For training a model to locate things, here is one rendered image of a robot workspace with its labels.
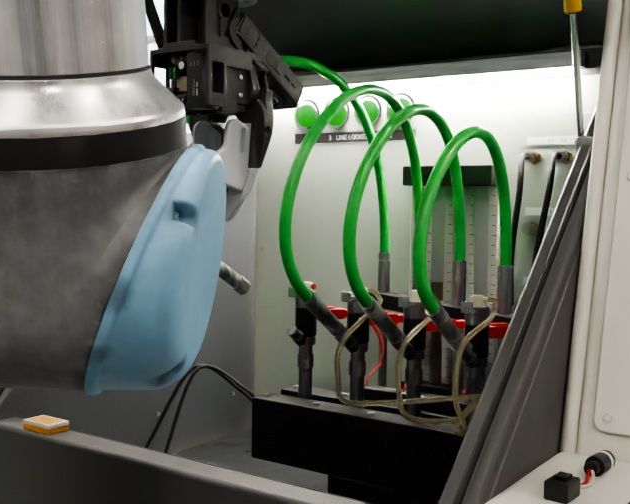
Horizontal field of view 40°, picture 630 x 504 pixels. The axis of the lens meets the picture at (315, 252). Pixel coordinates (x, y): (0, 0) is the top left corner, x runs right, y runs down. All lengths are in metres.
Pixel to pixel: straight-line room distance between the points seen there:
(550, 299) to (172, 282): 0.60
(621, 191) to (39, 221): 0.71
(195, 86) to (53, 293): 0.41
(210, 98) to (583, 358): 0.48
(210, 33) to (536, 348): 0.43
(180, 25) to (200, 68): 0.04
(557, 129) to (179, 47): 0.65
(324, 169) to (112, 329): 1.09
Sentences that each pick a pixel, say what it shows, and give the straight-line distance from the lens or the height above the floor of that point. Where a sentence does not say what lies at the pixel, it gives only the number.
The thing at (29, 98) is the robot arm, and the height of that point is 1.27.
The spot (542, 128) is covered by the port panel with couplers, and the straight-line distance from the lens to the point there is 1.27.
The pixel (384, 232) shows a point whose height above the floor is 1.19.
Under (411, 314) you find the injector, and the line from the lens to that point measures 1.02.
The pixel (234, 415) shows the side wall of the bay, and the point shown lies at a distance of 1.53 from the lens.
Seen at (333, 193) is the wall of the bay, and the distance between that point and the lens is 1.43.
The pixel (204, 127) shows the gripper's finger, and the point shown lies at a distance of 0.81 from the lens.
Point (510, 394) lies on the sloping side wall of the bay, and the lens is 0.84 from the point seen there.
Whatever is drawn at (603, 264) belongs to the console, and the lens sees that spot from 0.96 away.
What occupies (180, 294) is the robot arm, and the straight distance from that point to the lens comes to 0.37.
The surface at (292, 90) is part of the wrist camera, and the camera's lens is 0.85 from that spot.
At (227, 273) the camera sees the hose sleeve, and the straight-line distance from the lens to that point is 1.10.
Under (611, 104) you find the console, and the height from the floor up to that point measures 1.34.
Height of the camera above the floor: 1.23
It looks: 3 degrees down
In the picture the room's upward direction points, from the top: 1 degrees clockwise
